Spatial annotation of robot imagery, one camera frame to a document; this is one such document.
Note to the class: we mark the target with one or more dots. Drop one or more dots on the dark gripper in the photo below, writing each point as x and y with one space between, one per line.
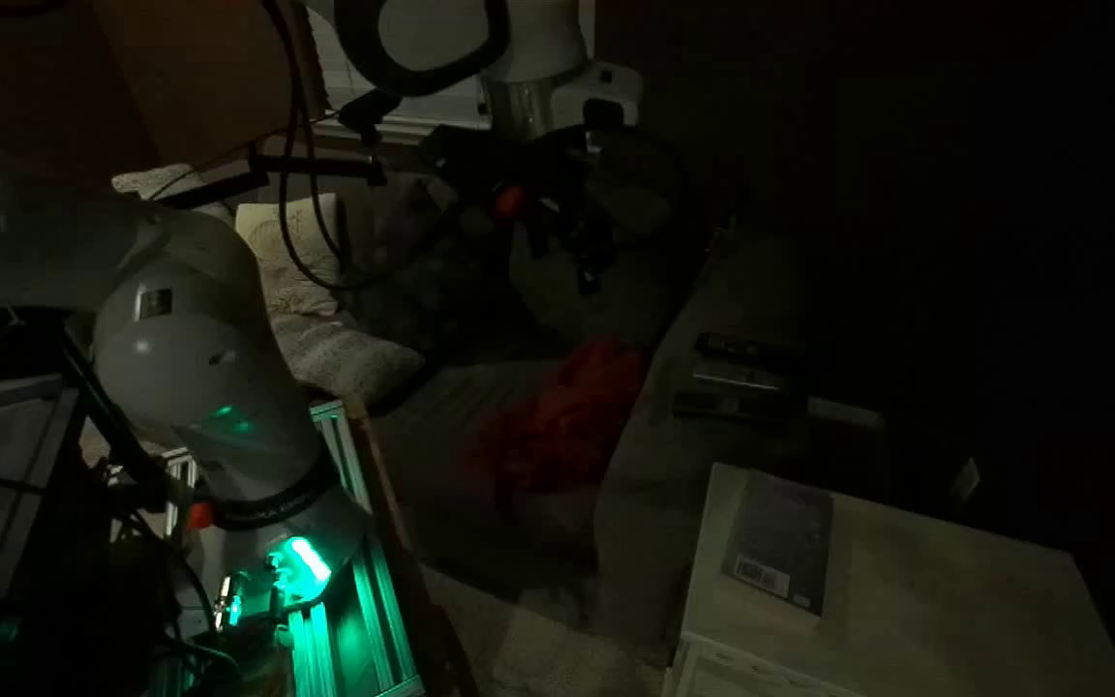
584 195

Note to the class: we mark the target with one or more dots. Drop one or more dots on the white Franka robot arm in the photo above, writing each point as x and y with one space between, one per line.
202 373

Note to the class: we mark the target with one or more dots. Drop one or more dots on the grey fabric sofa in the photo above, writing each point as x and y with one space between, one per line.
453 429

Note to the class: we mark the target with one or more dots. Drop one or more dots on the white side table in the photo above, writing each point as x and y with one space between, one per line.
945 622

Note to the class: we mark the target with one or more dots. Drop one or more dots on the dark patterned pillow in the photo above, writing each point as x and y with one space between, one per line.
422 276

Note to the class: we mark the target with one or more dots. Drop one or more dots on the robot base stand with light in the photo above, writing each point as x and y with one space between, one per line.
350 622

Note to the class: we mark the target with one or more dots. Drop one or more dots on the orange cloth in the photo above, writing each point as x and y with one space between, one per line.
563 418

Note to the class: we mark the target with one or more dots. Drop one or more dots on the black camera on boom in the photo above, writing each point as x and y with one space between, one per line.
327 159

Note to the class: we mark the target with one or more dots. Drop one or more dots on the white pillow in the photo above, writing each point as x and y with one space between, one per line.
327 341

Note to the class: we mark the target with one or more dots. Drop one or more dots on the white remote control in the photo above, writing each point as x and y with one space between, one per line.
846 413

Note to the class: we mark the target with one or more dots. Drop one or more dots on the black remote control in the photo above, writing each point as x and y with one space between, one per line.
739 380
728 405

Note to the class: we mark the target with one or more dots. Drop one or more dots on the grey book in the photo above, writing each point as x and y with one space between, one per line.
780 545

